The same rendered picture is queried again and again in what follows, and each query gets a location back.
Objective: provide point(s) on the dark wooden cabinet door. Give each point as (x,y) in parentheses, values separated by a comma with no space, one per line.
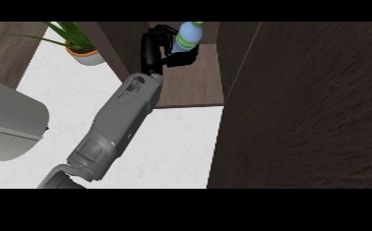
(295,110)

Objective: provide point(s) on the blue water bottle green label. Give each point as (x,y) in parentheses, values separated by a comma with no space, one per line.
(186,38)

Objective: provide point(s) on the grey rounded appliance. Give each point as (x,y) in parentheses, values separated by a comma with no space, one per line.
(16,123)

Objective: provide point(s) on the green plant in white pot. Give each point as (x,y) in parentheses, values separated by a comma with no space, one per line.
(80,46)

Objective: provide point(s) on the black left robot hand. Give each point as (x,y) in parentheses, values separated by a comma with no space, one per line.
(149,53)

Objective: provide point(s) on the dark wooden cabinet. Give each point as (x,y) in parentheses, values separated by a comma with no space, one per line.
(193,81)

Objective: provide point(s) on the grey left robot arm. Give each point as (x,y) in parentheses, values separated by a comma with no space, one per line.
(118,123)

